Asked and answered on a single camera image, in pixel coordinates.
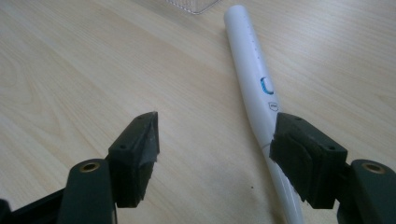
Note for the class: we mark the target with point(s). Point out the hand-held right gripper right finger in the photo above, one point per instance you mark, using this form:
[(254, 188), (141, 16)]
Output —
[(311, 161)]

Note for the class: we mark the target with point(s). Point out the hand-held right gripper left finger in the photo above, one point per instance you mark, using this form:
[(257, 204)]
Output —
[(132, 161)]

